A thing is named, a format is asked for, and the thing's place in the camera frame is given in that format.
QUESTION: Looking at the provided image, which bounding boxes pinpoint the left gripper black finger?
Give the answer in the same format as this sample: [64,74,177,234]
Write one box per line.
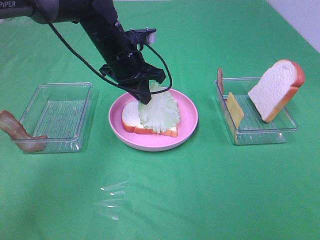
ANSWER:
[123,80,152,105]

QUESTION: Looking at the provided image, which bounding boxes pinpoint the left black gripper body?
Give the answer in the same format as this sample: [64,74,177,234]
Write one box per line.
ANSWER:
[98,46,166,87]

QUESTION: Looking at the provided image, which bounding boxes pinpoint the bread slice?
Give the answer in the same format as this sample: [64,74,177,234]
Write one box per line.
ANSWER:
[121,101,178,138]
[248,59,306,123]

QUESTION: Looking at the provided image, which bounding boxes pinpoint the green lettuce leaf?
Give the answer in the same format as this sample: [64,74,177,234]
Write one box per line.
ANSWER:
[138,90,181,133]

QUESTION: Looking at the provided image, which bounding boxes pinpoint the bacon strip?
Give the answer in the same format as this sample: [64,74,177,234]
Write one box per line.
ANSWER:
[217,67,224,95]
[0,110,47,153]

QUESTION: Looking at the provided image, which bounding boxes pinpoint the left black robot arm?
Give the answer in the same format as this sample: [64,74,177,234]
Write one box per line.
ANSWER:
[0,0,170,105]

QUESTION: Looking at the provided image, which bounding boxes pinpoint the pink round plate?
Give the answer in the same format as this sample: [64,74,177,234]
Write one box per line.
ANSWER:
[108,88,199,152]

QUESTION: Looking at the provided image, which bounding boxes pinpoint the left clear plastic tray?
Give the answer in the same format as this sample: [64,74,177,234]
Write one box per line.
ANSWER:
[13,82,93,154]

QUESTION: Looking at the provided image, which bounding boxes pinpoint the clear plastic tray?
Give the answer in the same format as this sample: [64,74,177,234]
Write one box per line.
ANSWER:
[13,82,93,154]
[214,77,298,145]

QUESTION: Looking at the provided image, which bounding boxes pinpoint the yellow cheese slice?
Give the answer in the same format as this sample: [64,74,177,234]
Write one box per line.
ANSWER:
[226,92,245,129]

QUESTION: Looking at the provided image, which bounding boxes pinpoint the right clear plastic tray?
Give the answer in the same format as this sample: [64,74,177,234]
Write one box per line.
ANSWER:
[214,77,298,145]

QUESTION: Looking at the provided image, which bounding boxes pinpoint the green tablecloth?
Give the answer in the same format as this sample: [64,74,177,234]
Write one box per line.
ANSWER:
[0,0,320,240]

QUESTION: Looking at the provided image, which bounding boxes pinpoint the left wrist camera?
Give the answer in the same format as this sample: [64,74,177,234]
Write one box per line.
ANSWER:
[124,27,157,45]

